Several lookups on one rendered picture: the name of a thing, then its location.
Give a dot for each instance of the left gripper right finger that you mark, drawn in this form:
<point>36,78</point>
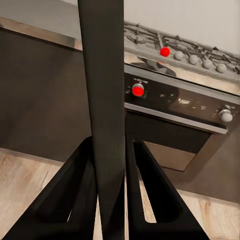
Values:
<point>174,220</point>

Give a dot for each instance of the poster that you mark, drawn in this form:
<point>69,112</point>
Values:
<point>102,36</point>

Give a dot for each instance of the burner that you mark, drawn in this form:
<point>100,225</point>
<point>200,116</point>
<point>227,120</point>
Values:
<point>180,51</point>

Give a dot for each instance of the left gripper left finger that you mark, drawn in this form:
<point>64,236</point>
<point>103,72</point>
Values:
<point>66,208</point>

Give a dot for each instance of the oven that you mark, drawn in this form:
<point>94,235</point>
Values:
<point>182,123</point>

